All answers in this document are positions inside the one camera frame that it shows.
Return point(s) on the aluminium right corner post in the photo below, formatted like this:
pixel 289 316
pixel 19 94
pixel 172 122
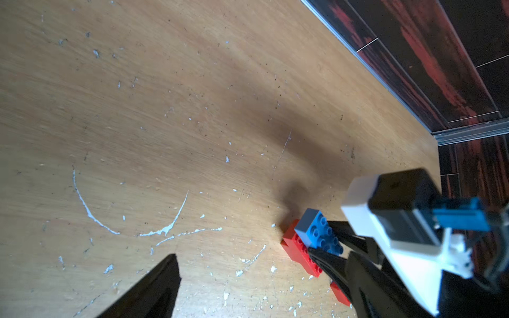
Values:
pixel 478 131

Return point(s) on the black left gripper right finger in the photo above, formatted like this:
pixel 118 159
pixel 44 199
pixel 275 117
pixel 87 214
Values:
pixel 374 294

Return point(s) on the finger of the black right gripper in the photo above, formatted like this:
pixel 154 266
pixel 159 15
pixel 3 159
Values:
pixel 334 267
pixel 365 246

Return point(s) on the light blue lego brick small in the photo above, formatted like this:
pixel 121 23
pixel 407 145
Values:
pixel 315 232

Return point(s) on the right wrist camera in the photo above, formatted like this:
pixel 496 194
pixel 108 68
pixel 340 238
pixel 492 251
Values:
pixel 413 224

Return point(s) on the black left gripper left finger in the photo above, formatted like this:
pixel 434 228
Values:
pixel 153 296

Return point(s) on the red lego brick small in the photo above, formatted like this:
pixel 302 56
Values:
pixel 340 296

